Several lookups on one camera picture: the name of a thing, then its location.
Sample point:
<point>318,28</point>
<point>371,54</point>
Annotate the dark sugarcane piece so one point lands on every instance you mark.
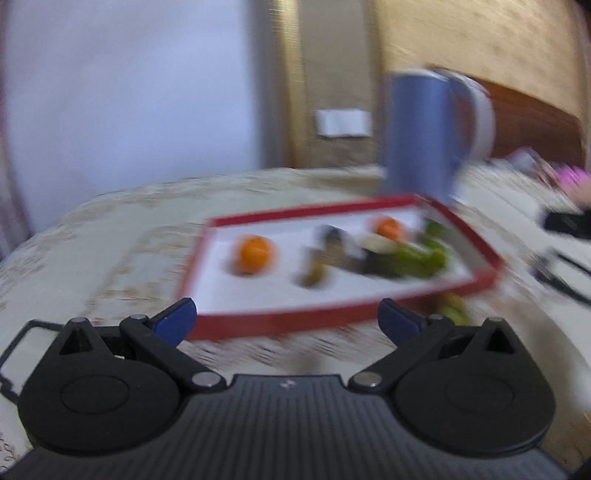
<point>318,270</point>
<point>332,235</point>
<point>371,264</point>

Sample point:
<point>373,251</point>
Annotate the green lime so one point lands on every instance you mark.
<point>434,229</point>
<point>413,259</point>
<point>452,307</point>
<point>438,257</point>

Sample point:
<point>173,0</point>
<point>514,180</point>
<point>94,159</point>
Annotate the red cardboard box tray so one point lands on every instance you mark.
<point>323,300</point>

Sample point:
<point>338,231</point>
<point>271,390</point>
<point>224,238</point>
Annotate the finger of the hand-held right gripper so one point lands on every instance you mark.
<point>561,279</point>
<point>568,224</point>

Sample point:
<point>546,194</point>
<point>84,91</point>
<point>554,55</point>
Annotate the wooden bed headboard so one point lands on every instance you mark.
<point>535,124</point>

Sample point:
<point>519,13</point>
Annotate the blue electric kettle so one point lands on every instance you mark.
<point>422,138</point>

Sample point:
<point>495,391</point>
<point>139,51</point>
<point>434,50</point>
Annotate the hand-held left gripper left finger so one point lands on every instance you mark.
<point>176,321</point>

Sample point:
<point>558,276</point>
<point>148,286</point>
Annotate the gold wall panel frame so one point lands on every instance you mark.
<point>291,92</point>

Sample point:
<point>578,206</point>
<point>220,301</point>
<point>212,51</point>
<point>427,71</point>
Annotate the orange mandarin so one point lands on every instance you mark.
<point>388,228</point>
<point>254,254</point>

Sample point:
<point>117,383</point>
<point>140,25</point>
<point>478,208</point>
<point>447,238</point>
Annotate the white wall switch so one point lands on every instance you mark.
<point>344,122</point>

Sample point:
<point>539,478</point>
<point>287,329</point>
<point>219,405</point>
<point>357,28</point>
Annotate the pink patterned bedding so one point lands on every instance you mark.
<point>558,177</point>

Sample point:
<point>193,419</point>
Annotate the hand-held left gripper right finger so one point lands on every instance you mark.
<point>397,323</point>

